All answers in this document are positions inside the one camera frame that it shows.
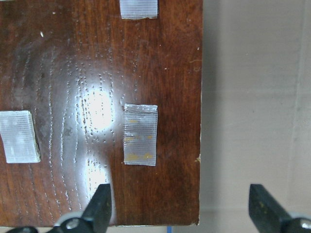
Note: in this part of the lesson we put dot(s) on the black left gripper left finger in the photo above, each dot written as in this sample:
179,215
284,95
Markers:
94,219

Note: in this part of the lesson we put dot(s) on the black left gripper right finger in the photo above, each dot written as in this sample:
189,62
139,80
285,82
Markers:
269,216

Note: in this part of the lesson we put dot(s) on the dark wooden drawer cabinet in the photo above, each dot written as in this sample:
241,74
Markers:
74,64

